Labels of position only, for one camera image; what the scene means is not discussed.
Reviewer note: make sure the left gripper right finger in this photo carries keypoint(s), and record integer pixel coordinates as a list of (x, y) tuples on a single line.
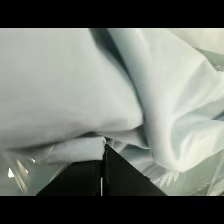
[(128, 176)]

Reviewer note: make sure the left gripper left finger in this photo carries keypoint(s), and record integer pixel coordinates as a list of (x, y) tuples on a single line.
[(78, 180)]

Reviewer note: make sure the pale blue shirt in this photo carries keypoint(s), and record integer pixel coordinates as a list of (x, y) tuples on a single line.
[(83, 93)]

